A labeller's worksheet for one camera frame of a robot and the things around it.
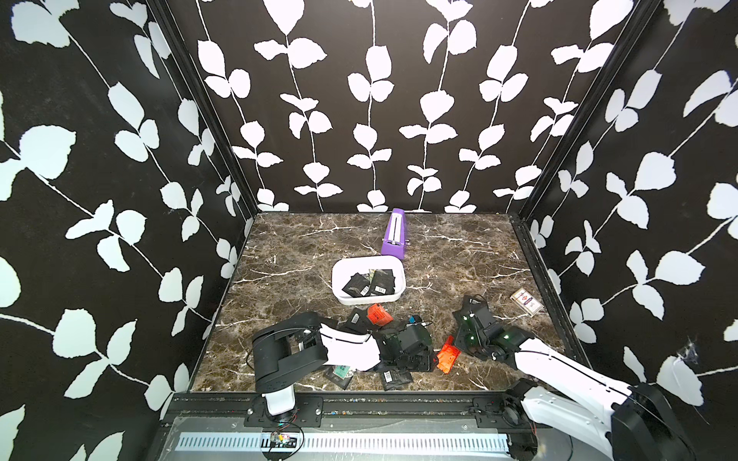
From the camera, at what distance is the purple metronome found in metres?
0.98

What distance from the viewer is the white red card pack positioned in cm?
95

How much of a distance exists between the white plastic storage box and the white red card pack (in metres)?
0.39

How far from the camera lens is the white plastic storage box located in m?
0.95

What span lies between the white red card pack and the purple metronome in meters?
0.42
